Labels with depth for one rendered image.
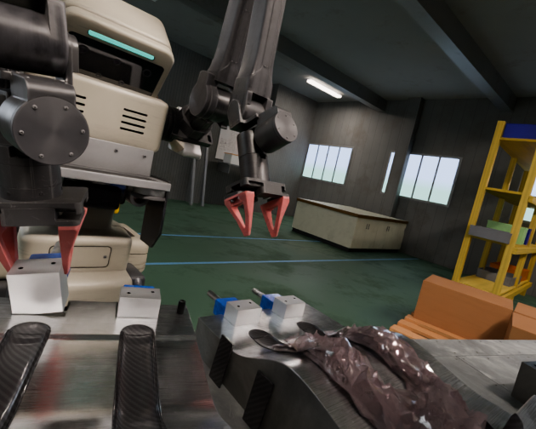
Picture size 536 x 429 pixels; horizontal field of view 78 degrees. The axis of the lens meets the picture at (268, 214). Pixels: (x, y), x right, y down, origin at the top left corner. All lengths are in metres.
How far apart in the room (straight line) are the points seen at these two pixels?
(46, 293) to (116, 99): 0.46
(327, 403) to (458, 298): 2.83
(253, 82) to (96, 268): 0.54
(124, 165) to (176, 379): 0.52
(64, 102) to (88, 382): 0.25
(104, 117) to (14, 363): 0.52
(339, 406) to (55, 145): 0.37
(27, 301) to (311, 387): 0.33
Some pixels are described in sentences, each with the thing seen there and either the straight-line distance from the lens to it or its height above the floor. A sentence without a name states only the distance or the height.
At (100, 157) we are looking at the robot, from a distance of 0.77.
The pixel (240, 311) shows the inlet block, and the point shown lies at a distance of 0.56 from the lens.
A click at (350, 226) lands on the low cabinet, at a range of 6.47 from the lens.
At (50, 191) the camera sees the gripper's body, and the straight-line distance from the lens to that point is 0.43.
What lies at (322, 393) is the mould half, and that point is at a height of 0.89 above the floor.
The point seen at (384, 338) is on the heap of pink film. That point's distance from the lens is 0.51.
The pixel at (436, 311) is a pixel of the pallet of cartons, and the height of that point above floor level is 0.29.
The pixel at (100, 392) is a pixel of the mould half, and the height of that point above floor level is 0.88.
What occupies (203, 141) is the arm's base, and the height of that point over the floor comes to 1.15.
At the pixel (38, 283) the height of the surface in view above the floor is 0.93.
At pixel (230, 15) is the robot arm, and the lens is 0.83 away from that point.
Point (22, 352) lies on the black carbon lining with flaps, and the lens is 0.43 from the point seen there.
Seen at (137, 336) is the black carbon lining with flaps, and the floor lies 0.88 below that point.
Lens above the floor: 1.10
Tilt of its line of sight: 7 degrees down
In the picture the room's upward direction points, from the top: 12 degrees clockwise
